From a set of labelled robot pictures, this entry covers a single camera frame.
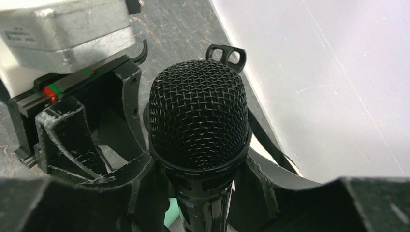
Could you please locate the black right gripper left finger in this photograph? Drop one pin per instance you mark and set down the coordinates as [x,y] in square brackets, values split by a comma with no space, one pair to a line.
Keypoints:
[133,198]

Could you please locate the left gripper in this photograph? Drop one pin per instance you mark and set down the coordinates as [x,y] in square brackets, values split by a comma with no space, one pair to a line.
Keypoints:
[63,119]

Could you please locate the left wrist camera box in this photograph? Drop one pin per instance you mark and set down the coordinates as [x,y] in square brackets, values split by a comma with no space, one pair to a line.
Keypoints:
[59,36]

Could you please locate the teal green microphone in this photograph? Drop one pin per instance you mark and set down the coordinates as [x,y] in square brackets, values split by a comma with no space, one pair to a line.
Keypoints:
[172,213]

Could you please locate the black microphone orange end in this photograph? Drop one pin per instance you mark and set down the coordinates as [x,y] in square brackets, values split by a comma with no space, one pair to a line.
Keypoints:
[199,134]

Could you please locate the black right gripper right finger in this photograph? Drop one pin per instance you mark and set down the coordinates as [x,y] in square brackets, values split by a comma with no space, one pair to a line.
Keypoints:
[269,198]

